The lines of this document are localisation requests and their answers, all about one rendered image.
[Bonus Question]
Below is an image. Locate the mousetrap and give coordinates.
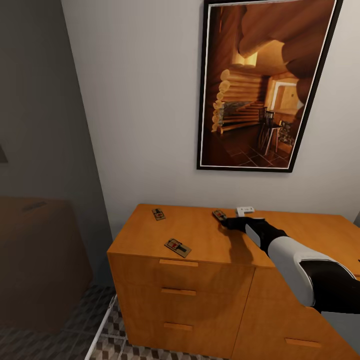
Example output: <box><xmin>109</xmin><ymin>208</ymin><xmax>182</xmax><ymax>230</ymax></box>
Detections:
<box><xmin>152</xmin><ymin>208</ymin><xmax>166</xmax><ymax>221</ymax></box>
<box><xmin>212</xmin><ymin>209</ymin><xmax>228</xmax><ymax>221</ymax></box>
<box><xmin>165</xmin><ymin>238</ymin><xmax>192</xmax><ymax>258</ymax></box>

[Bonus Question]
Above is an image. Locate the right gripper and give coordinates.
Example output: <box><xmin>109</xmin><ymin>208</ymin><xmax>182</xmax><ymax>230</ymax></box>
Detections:
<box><xmin>220</xmin><ymin>217</ymin><xmax>247</xmax><ymax>232</ymax></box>

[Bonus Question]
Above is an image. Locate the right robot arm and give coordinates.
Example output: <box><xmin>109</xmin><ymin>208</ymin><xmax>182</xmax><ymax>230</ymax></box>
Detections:
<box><xmin>220</xmin><ymin>206</ymin><xmax>360</xmax><ymax>355</ymax></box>

